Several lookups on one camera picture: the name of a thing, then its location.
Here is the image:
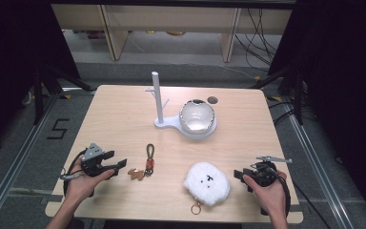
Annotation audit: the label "beige wooden desk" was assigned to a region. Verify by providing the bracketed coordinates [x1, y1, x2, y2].
[51, 3, 294, 63]

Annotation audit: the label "black floor cables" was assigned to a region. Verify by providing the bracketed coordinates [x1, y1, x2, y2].
[268, 100, 303, 127]

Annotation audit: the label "person's left hand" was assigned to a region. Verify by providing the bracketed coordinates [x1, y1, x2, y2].
[64, 156, 116, 207]

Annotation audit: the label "white key stand with tray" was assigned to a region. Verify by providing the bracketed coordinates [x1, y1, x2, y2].
[144, 71, 218, 140]

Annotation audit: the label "aluminium floor rail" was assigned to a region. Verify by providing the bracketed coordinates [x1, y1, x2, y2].
[0, 93, 61, 229]
[281, 100, 355, 229]

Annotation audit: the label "white fluffy pouch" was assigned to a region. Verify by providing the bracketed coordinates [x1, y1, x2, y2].
[183, 161, 232, 216]

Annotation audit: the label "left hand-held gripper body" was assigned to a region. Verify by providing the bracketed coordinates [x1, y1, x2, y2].
[80, 142, 108, 178]

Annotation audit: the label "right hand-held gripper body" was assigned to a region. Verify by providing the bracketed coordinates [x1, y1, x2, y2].
[241, 155, 294, 189]

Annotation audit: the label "black floor cable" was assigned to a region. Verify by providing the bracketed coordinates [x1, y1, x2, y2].
[291, 179, 333, 229]

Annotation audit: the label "braided keychain with dog charm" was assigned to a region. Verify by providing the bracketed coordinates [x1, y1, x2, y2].
[127, 143, 156, 181]

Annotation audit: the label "person's right hand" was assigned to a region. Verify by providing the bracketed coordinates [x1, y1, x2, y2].
[242, 169, 289, 221]

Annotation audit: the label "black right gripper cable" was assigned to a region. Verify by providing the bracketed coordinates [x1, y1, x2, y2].
[259, 162, 293, 219]

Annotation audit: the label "black metal stand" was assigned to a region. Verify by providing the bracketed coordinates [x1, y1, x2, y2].
[250, 62, 305, 126]
[31, 62, 97, 126]

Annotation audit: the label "black hanging cables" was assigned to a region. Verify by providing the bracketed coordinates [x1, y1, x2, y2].
[234, 8, 283, 73]

